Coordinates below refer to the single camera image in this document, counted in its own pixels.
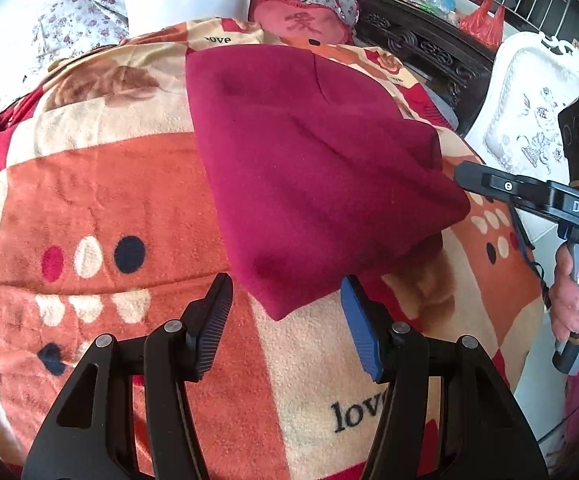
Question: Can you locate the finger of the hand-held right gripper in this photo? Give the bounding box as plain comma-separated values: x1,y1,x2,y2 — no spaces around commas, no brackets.
453,160,553,213

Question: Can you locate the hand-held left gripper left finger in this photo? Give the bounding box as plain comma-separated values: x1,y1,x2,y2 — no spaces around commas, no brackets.
21,273,234,480

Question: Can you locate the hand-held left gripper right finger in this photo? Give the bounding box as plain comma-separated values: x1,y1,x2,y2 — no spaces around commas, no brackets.
340,276,550,480

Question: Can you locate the maroon knit garment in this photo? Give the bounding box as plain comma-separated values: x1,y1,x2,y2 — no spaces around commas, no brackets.
186,44,471,322

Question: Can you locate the person's right hand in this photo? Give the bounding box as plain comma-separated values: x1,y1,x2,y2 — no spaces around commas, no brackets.
549,247,579,346

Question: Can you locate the white ornate chair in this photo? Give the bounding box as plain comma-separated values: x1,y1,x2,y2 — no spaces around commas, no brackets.
464,32,579,241

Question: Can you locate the dark carved wooden headboard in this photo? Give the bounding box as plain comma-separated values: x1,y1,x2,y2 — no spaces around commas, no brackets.
342,0,500,136

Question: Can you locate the red plastic bag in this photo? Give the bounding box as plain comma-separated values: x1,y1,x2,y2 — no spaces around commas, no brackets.
458,0,506,51

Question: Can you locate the orange red printed blanket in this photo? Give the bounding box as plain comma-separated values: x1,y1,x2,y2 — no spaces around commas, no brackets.
0,17,545,480

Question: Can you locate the metal railing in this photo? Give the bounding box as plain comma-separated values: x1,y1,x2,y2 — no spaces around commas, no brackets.
444,0,579,91

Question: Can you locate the red embroidered cushion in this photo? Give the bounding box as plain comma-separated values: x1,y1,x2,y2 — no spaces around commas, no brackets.
248,0,355,46

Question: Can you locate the white pillow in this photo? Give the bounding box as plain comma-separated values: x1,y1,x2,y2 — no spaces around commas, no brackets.
124,0,253,36

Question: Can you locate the floral quilt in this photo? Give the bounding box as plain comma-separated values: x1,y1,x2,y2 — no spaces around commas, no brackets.
22,0,360,81

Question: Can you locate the dark cable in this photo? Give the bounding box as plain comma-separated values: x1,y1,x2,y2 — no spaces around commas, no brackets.
508,205,553,311

